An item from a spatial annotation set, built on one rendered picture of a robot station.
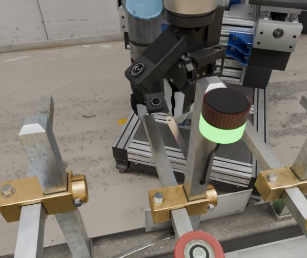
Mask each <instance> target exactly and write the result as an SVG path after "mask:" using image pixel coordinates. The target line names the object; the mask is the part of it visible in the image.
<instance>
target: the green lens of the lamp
mask: <svg viewBox="0 0 307 258"><path fill-rule="evenodd" d="M245 125H246V123H245V124H244V125H243V126H241V127H239V128H237V129H235V130H221V129H217V128H215V127H212V126H210V125H209V124H208V123H206V122H205V120H204V119H203V117H202V115H200V122H199V129H200V132H201V133H202V134H203V135H204V136H205V137H206V138H207V139H209V140H211V141H213V142H217V143H233V142H235V141H237V140H239V139H240V138H241V137H242V134H243V131H244V128H245Z"/></svg>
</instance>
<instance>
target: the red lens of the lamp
mask: <svg viewBox="0 0 307 258"><path fill-rule="evenodd" d="M214 89H218V88H214ZM214 89H211V90H209V91H207V92H206V93H205V95H204V97H203V102H202V108H201V115H202V117H203V119H204V120H205V121H206V122H207V123H208V124H210V125H212V126H214V127H217V128H221V129H225V130H232V129H236V128H239V127H241V126H243V125H244V124H245V123H246V121H247V119H248V115H249V112H250V109H251V101H250V99H249V97H248V96H247V95H246V94H244V93H243V94H244V95H245V96H246V97H247V99H248V101H249V107H248V108H247V109H246V110H245V111H244V112H242V113H239V114H224V113H220V112H217V111H215V110H213V109H212V108H210V107H209V106H208V104H207V103H206V96H207V94H208V93H209V92H210V91H212V90H214ZM228 89H230V88H228ZM237 91H238V90H237ZM239 92H241V91H239ZM241 93H242V92H241Z"/></svg>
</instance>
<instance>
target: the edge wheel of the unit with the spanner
mask: <svg viewBox="0 0 307 258"><path fill-rule="evenodd" d="M173 258H224V252H223V248H222V246H221V245H220V243H219V242H218V241H217V240H216V239H215V238H214V237H213V236H212V235H210V234H208V233H206V232H203V231H190V232H187V233H185V234H184V235H182V236H181V237H180V238H179V239H178V241H177V243H176V245H175V248H174V256H173Z"/></svg>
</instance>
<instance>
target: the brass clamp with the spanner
mask: <svg viewBox="0 0 307 258"><path fill-rule="evenodd" d="M183 186H184V184H182V185H176V186H170V187H165V188H159V189H154V190H150V191H149V205H150V210H151V214H152V219H153V223H154V224H156V223H161V222H166V221H171V211H172V210H177V209H182V208H186V211H187V213H188V216H189V217H191V216H196V215H199V214H204V213H207V210H209V211H212V210H214V209H215V207H216V206H217V194H216V191H215V189H214V186H213V185H212V184H208V187H207V192H206V196H205V198H202V199H197V200H192V201H188V198H187V195H186V192H185V189H184V187H183ZM157 192H159V193H161V194H162V196H163V202H162V203H155V202H154V201H153V197H154V195H155V193H157Z"/></svg>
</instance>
